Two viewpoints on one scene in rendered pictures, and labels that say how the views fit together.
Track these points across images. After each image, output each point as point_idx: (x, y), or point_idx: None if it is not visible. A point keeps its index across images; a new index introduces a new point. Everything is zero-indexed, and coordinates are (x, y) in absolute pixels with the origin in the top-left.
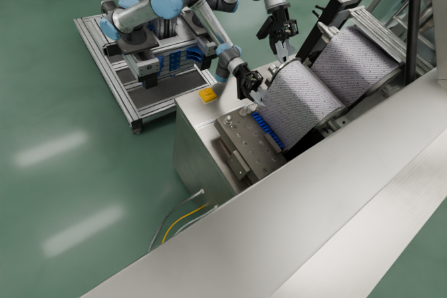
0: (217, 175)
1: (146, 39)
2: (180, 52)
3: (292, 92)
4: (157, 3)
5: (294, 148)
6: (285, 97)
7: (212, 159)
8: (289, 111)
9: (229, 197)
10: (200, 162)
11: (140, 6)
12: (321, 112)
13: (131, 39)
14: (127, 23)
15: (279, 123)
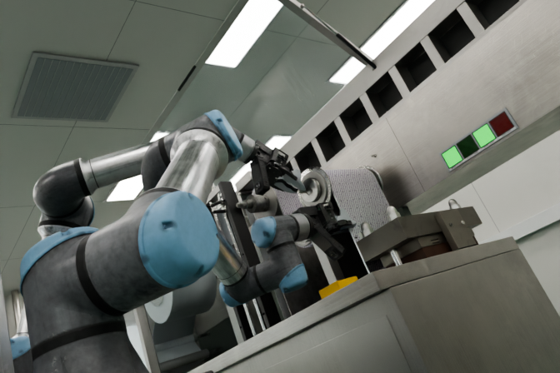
0: (491, 272)
1: None
2: None
3: (345, 175)
4: (227, 126)
5: None
6: (349, 186)
7: (466, 254)
8: (362, 195)
9: (514, 275)
10: (490, 328)
11: (199, 151)
12: (363, 169)
13: (141, 371)
14: (202, 196)
15: (374, 221)
